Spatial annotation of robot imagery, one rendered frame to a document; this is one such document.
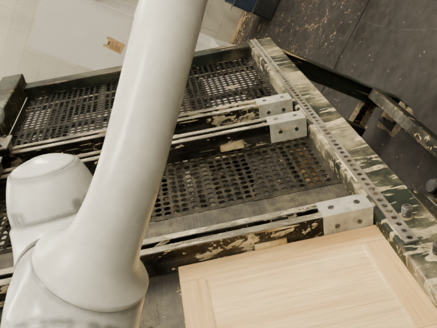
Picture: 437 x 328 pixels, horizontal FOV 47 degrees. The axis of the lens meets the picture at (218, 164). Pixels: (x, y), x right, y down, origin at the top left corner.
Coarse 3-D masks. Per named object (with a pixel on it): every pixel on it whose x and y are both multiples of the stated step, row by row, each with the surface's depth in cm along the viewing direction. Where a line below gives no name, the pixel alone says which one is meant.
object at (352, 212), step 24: (264, 216) 123; (288, 216) 123; (312, 216) 120; (336, 216) 120; (360, 216) 121; (144, 240) 121; (168, 240) 121; (192, 240) 119; (216, 240) 118; (240, 240) 119; (264, 240) 120; (288, 240) 121; (144, 264) 118; (168, 264) 119; (0, 288) 115
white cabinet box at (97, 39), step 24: (48, 0) 426; (72, 0) 430; (96, 0) 488; (120, 0) 492; (48, 24) 435; (72, 24) 438; (96, 24) 442; (120, 24) 445; (48, 48) 444; (72, 48) 447; (96, 48) 451; (120, 48) 454
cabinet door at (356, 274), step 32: (256, 256) 119; (288, 256) 117; (320, 256) 116; (352, 256) 115; (384, 256) 113; (192, 288) 113; (224, 288) 112; (256, 288) 110; (288, 288) 109; (320, 288) 108; (352, 288) 106; (384, 288) 105; (416, 288) 103; (192, 320) 105; (224, 320) 104; (256, 320) 103; (288, 320) 101; (320, 320) 100; (352, 320) 99; (384, 320) 98; (416, 320) 97
